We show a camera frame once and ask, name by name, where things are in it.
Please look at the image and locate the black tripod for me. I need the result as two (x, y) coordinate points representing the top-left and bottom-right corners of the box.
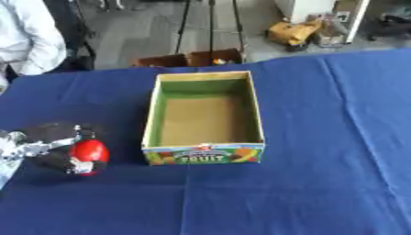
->
(173, 0), (248, 56)

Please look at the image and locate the white cabinet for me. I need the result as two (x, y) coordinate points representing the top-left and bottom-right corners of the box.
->
(274, 0), (372, 47)

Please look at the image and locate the red toy apple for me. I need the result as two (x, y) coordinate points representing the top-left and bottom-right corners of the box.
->
(67, 139), (113, 177)

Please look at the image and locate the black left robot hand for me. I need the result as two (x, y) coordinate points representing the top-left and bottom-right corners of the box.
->
(14, 122), (109, 177)

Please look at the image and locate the person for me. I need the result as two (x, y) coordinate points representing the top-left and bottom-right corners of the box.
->
(0, 0), (70, 93)

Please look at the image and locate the cardboard box with green inside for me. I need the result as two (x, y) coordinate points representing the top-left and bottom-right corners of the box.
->
(139, 70), (267, 166)

